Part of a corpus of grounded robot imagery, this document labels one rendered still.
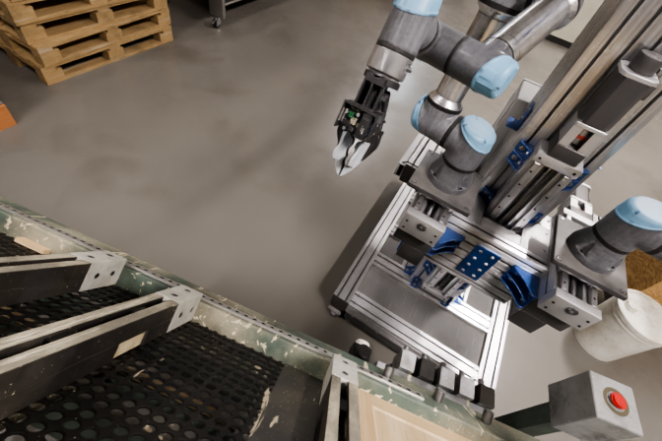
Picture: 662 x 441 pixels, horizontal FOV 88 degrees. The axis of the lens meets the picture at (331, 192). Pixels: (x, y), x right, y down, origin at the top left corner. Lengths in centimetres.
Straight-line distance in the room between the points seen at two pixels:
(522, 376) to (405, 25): 202
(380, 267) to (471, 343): 57
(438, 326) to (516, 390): 57
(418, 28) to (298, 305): 161
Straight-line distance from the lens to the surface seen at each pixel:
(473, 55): 70
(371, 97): 65
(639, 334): 245
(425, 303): 194
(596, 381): 128
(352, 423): 68
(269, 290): 199
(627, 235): 125
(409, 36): 64
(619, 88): 113
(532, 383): 236
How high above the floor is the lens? 181
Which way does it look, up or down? 48 degrees down
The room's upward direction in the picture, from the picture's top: 16 degrees clockwise
